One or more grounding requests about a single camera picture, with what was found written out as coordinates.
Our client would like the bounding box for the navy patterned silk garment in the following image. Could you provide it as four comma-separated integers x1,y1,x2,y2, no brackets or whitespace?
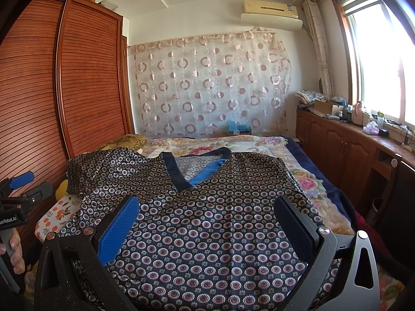
58,146,341,311

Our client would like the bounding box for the person's left hand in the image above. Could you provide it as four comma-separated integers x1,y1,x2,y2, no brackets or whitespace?
8,228,25,274

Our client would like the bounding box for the orange fruit print towel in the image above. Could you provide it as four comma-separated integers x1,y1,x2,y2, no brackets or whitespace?
34,193,82,243

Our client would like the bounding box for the floral bed blanket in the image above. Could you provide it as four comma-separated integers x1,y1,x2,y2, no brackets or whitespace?
139,134,406,311

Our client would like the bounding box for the brown louvered wooden wardrobe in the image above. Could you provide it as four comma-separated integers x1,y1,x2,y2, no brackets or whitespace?
0,0,136,253

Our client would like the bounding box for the wooden side cabinet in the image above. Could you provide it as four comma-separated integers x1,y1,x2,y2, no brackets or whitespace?
295,109,414,217

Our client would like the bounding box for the golden sunflower cushion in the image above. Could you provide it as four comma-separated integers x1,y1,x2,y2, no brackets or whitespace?
99,134,147,151

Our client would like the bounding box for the pink bottle on cabinet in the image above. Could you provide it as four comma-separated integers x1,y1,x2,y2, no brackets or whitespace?
352,101,364,126

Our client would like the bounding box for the cardboard box on cabinet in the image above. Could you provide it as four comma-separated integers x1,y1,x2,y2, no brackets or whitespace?
314,100,343,115

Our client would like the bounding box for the sheer circle pattern curtain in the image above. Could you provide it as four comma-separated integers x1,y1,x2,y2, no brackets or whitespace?
128,30,291,138

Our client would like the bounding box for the folded fabric stack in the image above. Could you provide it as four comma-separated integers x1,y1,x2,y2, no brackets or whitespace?
295,90,327,106

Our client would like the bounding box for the blue box on headboard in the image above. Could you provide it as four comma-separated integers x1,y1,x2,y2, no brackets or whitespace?
226,120,252,136

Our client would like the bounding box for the beige side window curtain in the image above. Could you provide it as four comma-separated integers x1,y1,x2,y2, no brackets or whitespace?
302,0,334,99

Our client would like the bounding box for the window with wooden frame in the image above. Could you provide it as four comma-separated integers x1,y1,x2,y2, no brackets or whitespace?
332,0,414,126

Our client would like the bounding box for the white wall air conditioner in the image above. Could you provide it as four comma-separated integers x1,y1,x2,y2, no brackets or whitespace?
240,0,303,31

